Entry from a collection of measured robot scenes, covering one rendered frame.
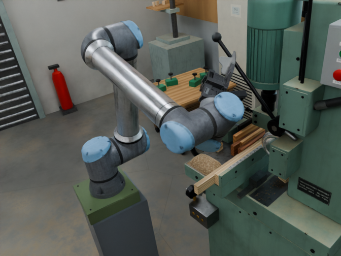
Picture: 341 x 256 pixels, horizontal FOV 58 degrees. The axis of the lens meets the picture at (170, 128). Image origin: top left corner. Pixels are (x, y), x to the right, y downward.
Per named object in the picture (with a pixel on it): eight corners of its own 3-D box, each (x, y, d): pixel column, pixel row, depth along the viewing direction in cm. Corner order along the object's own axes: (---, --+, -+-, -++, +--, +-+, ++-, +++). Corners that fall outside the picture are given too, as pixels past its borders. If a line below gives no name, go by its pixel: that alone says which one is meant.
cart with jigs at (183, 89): (203, 111, 347) (199, 57, 314) (236, 132, 303) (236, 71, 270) (151, 131, 322) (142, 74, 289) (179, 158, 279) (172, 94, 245)
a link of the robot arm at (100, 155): (83, 171, 161) (74, 144, 152) (112, 158, 169) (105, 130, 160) (95, 185, 150) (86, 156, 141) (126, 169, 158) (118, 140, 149)
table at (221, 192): (255, 113, 168) (256, 103, 164) (308, 133, 147) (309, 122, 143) (170, 165, 138) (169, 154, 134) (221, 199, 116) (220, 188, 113)
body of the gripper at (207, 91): (210, 66, 106) (204, 93, 100) (232, 75, 107) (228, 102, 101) (201, 79, 112) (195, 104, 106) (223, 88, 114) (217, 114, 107)
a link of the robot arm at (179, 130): (66, 29, 111) (181, 134, 72) (97, 22, 117) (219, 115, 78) (72, 58, 119) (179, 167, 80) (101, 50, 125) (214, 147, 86)
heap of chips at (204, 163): (201, 154, 132) (201, 147, 130) (226, 167, 123) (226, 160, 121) (186, 163, 128) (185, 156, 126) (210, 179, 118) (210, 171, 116)
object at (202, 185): (287, 126, 143) (288, 119, 141) (292, 128, 141) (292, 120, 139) (194, 192, 113) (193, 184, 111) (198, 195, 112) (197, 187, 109)
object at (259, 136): (271, 133, 139) (271, 125, 137) (275, 135, 138) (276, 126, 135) (237, 156, 128) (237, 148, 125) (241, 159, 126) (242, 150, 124)
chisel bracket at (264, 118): (261, 120, 134) (262, 103, 129) (291, 132, 124) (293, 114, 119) (250, 127, 130) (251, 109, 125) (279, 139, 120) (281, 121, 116)
